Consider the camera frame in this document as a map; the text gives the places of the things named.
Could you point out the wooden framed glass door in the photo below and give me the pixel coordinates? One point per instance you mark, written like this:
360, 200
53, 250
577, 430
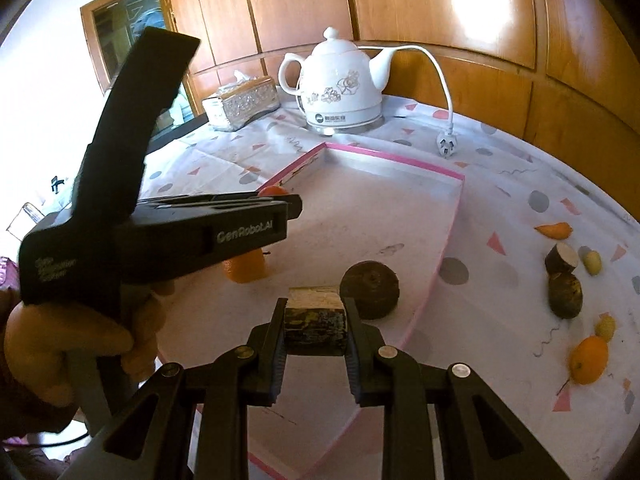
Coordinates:
125, 30

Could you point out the pink-edged white tray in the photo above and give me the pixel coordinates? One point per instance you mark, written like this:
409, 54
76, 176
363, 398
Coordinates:
390, 210

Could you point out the orange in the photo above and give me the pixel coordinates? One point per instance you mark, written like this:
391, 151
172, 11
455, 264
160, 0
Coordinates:
245, 267
590, 360

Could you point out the brown mottled block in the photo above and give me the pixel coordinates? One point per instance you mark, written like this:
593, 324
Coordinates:
315, 330

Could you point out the small orange mango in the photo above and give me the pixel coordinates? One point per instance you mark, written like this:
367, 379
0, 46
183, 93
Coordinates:
554, 230

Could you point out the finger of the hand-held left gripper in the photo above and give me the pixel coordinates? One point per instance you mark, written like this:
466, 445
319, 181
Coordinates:
295, 206

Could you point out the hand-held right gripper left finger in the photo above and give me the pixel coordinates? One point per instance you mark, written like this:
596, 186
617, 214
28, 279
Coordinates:
278, 377

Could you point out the silver kettle base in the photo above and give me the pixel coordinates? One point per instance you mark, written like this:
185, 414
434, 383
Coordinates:
345, 127

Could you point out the red tomato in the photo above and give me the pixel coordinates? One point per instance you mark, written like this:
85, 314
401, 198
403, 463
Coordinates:
273, 191

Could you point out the patterned tissue box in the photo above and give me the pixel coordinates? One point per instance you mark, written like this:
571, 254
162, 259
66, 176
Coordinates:
245, 105

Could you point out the white floral electric kettle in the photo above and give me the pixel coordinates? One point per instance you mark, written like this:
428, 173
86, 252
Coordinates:
340, 75

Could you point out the white patterned tablecloth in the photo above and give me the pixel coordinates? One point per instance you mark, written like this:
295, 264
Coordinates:
500, 280

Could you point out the person's left hand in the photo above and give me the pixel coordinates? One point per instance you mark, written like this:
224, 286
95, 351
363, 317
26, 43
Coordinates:
60, 330

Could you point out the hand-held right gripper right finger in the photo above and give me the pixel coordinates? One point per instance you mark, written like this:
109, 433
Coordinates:
353, 377

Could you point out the small yellow lemon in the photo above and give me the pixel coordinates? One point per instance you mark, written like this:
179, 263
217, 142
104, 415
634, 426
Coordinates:
605, 328

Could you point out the dark brown chestnut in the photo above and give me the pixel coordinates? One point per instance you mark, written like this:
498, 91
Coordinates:
371, 291

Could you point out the cut brown taro half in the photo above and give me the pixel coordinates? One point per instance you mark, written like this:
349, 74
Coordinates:
561, 259

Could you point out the small yellow-green plum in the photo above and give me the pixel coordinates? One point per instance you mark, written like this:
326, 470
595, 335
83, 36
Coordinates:
593, 263

